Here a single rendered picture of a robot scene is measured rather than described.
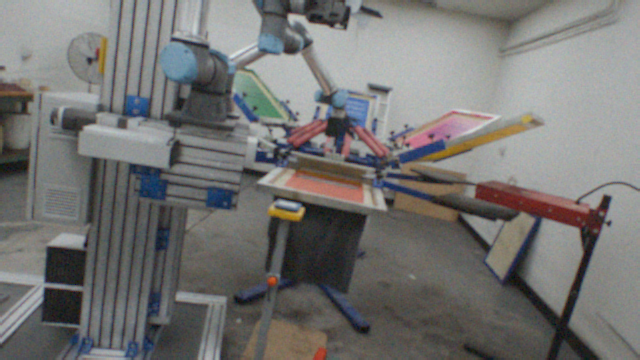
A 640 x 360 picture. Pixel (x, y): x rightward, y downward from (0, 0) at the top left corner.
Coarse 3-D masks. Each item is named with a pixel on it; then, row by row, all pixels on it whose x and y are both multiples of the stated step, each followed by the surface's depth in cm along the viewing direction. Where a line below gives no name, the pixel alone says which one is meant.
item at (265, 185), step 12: (276, 168) 229; (264, 180) 193; (276, 180) 214; (264, 192) 186; (276, 192) 186; (288, 192) 185; (300, 192) 185; (372, 192) 230; (324, 204) 185; (336, 204) 185; (348, 204) 184; (360, 204) 185; (384, 204) 195; (384, 216) 184
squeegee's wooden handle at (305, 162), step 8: (304, 160) 243; (312, 160) 242; (320, 160) 243; (304, 168) 244; (312, 168) 243; (320, 168) 243; (328, 168) 243; (336, 168) 242; (344, 168) 242; (352, 168) 241; (344, 176) 243; (352, 176) 242; (360, 176) 242
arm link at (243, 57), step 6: (246, 48) 205; (252, 48) 205; (234, 54) 203; (240, 54) 203; (246, 54) 204; (252, 54) 205; (258, 54) 206; (264, 54) 209; (234, 60) 202; (240, 60) 203; (246, 60) 205; (252, 60) 207; (240, 66) 205
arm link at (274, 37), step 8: (264, 16) 119; (272, 16) 118; (280, 16) 118; (264, 24) 119; (272, 24) 118; (280, 24) 119; (264, 32) 119; (272, 32) 119; (280, 32) 119; (288, 32) 124; (264, 40) 119; (272, 40) 119; (280, 40) 120; (288, 40) 125; (264, 48) 120; (272, 48) 120; (280, 48) 121
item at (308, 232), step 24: (312, 216) 196; (336, 216) 195; (360, 216) 194; (288, 240) 200; (312, 240) 199; (336, 240) 199; (288, 264) 203; (312, 264) 202; (336, 264) 201; (336, 288) 203
